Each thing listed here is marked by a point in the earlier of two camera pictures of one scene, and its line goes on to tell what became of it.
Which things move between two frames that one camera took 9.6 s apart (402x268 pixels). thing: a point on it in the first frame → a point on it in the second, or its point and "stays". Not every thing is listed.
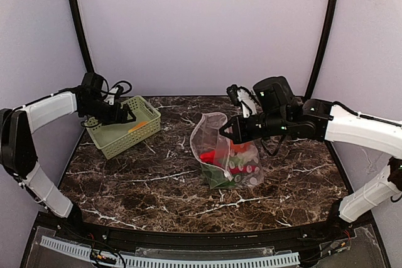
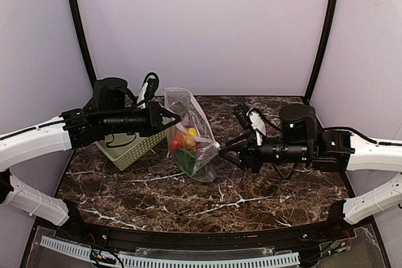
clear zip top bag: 225,164 → 193,141
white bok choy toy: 218,178 → 188,159
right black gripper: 238,129 → 249,152
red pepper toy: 210,157 → 174,144
